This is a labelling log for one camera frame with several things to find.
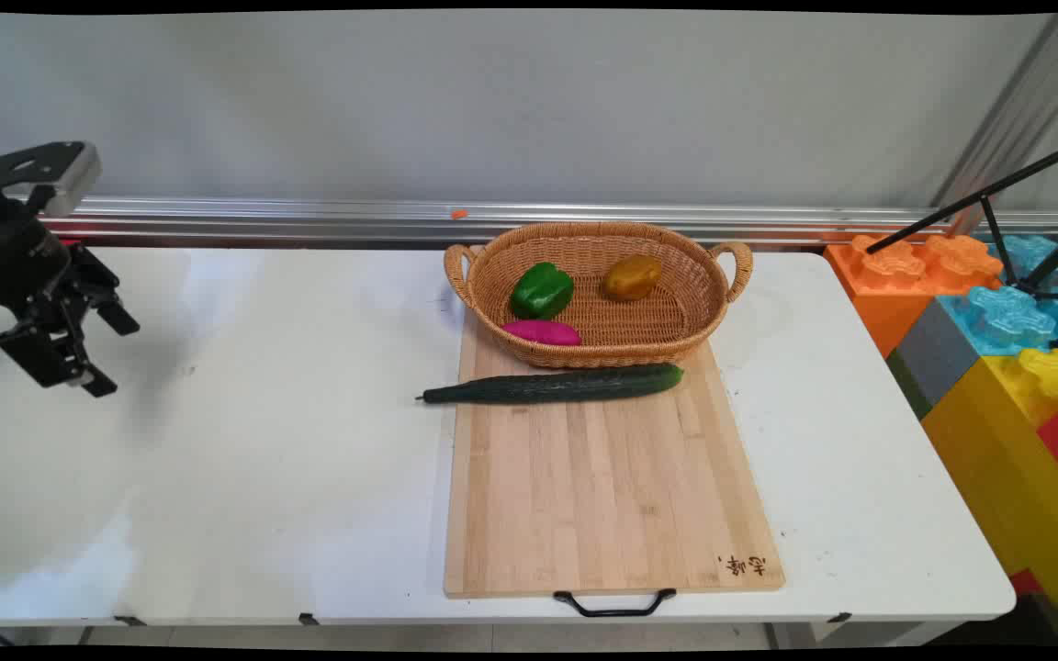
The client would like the diagonal aluminium post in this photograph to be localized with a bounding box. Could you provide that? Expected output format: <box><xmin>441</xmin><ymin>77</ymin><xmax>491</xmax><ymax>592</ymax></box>
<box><xmin>929</xmin><ymin>14</ymin><xmax>1058</xmax><ymax>235</ymax></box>

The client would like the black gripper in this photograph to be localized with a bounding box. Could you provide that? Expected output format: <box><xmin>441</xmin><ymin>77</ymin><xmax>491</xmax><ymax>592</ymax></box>
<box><xmin>0</xmin><ymin>193</ymin><xmax>141</xmax><ymax>399</ymax></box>

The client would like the woven wicker basket with handles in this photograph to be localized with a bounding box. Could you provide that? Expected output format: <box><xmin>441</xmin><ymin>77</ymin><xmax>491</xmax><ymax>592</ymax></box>
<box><xmin>444</xmin><ymin>221</ymin><xmax>755</xmax><ymax>370</ymax></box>

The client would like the long dark green cucumber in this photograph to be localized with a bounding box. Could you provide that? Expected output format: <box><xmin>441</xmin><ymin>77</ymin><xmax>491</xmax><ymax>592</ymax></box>
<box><xmin>415</xmin><ymin>363</ymin><xmax>685</xmax><ymax>406</ymax></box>

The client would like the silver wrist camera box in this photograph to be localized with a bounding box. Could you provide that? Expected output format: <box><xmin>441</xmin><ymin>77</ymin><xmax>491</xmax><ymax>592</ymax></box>
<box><xmin>0</xmin><ymin>140</ymin><xmax>104</xmax><ymax>219</ymax></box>

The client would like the grey toy brick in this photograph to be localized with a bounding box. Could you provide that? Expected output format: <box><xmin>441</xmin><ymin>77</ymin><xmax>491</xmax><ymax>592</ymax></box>
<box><xmin>887</xmin><ymin>298</ymin><xmax>980</xmax><ymax>419</ymax></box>

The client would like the black tripod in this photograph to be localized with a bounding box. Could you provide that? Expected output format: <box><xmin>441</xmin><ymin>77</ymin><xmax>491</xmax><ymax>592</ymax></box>
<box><xmin>866</xmin><ymin>136</ymin><xmax>1058</xmax><ymax>304</ymax></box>

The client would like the pink sweet potato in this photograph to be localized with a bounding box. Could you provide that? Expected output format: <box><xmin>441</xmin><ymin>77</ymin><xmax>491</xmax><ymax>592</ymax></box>
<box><xmin>500</xmin><ymin>319</ymin><xmax>582</xmax><ymax>347</ymax></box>

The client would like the wooden cutting board black handle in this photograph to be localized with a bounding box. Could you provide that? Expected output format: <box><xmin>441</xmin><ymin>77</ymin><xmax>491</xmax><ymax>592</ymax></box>
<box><xmin>443</xmin><ymin>308</ymin><xmax>787</xmax><ymax>619</ymax></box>

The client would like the green bell pepper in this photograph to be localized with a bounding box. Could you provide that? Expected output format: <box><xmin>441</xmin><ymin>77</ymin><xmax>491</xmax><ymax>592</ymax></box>
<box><xmin>510</xmin><ymin>262</ymin><xmax>575</xmax><ymax>320</ymax></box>

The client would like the horizontal aluminium rail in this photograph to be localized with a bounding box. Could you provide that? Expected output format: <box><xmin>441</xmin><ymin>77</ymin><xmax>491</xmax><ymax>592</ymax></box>
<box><xmin>38</xmin><ymin>196</ymin><xmax>1058</xmax><ymax>249</ymax></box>

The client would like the blue toy brick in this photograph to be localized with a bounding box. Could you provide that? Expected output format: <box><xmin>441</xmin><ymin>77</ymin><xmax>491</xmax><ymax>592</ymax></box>
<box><xmin>938</xmin><ymin>234</ymin><xmax>1058</xmax><ymax>357</ymax></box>

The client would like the orange toy brick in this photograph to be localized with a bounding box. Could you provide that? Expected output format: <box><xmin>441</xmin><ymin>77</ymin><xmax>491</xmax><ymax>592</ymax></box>
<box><xmin>825</xmin><ymin>234</ymin><xmax>1005</xmax><ymax>359</ymax></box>

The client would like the yellow toy brick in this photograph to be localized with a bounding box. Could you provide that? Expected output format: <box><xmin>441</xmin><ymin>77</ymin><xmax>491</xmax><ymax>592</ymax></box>
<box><xmin>919</xmin><ymin>347</ymin><xmax>1058</xmax><ymax>644</ymax></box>

